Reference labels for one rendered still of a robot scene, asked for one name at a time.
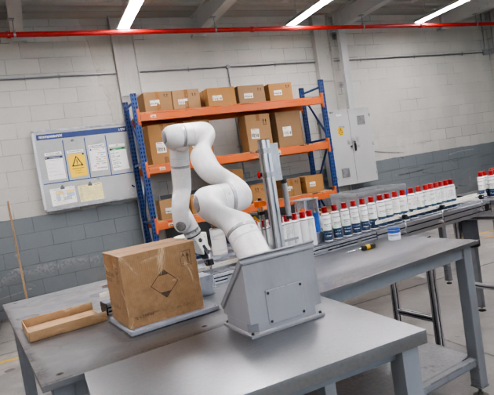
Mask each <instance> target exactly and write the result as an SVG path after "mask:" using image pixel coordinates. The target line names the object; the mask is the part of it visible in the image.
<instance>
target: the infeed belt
mask: <svg viewBox="0 0 494 395"><path fill-rule="evenodd" d="M371 232H374V230H370V231H369V232H365V233H363V232H361V234H357V235H353V234H352V237H357V236H359V235H363V234H367V233H371ZM348 238H351V237H343V239H340V240H334V239H333V241H332V242H324V241H323V242H320V243H318V246H314V248H316V247H319V246H322V245H327V244H331V243H333V242H337V241H342V240H345V239H348ZM235 267H236V265H235V266H229V267H226V268H223V269H220V270H214V271H213V275H216V274H221V273H224V272H227V271H230V270H234V268H235ZM101 302H102V303H103V304H105V305H107V304H109V303H111V300H110V299H106V300H103V301H101Z"/></svg>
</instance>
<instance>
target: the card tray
mask: <svg viewBox="0 0 494 395"><path fill-rule="evenodd" d="M104 321H107V312H106V311H104V312H101V313H97V312H96V311H95V310H94V309H93V305H92V302H89V303H84V304H81V305H77V306H72V307H69V308H66V309H62V310H58V311H54V312H51V313H45V314H43V315H39V316H36V317H31V318H28V319H24V320H21V324H22V328H23V330H24V333H25V335H26V336H27V338H28V340H29V342H35V341H38V340H41V339H46V338H49V337H52V336H55V335H60V334H63V333H65V332H70V331H74V330H76V329H80V328H84V327H87V326H90V325H93V324H98V323H100V322H104Z"/></svg>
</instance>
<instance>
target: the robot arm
mask: <svg viewBox="0 0 494 395"><path fill-rule="evenodd" d="M214 139H215V130H214V128H213V127H212V126H211V125H210V124H209V123H207V122H203V121H199V122H190V123H183V124H175V125H169V126H167V127H165V128H164V129H163V131H162V141H163V143H164V144H165V146H166V147H167V148H169V156H170V165H171V173H172V181H173V196H172V210H171V212H172V215H173V225H174V227H175V229H176V230H177V231H178V232H180V233H183V235H184V237H185V238H186V239H187V240H191V241H194V249H195V253H197V254H199V255H200V256H201V258H202V259H208V254H209V252H208V251H210V250H211V248H210V247H209V245H208V243H207V241H206V240H205V239H204V237H203V236H202V234H201V231H200V230H201V229H200V227H199V225H198V224H197V222H196V220H195V218H194V216H193V214H192V212H191V210H190V209H189V203H190V196H191V168H190V159H191V164H192V165H193V167H194V170H195V171H196V173H197V174H198V175H199V176H200V177H201V178H202V179H203V180H204V181H206V182H207V183H209V184H211V186H207V187H202V188H200V189H198V190H197V191H196V192H195V194H194V198H193V205H194V209H195V211H196V212H197V214H198V215H199V216H200V217H201V218H202V219H203V220H205V221H206V222H208V223H210V224H212V225H213V226H216V227H218V228H220V229H221V230H222V231H223V232H224V233H225V235H226V237H227V239H228V241H229V243H230V245H231V247H232V248H233V250H234V253H235V255H236V256H237V258H240V257H243V256H247V255H252V254H256V253H259V252H265V251H269V250H271V249H270V248H269V246H268V244H267V242H266V241H265V239H264V237H263V235H262V234H261V232H260V229H259V228H258V226H257V225H256V222H255V221H254V219H253V218H252V217H251V215H250V214H248V213H245V212H241V211H242V210H244V209H246V208H248V207H249V206H250V205H251V203H252V191H251V190H250V188H249V186H248V185H247V183H246V182H245V181H244V180H242V179H241V178H239V177H238V176H236V175H235V174H234V173H232V172H230V171H228V170H227V169H225V168H224V167H223V166H221V165H220V163H219V162H218V161H217V160H216V157H215V155H214V154H213V152H212V150H211V147H212V145H213V142H214ZM189 146H195V148H194V149H193V150H192V152H191V156H190V158H189ZM207 250H208V251H207Z"/></svg>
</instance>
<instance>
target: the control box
mask: <svg viewBox="0 0 494 395"><path fill-rule="evenodd" d="M270 150H271V157H272V162H273V168H274V178H275V181H278V180H283V178H282V168H281V162H280V157H279V152H278V143H270Z"/></svg>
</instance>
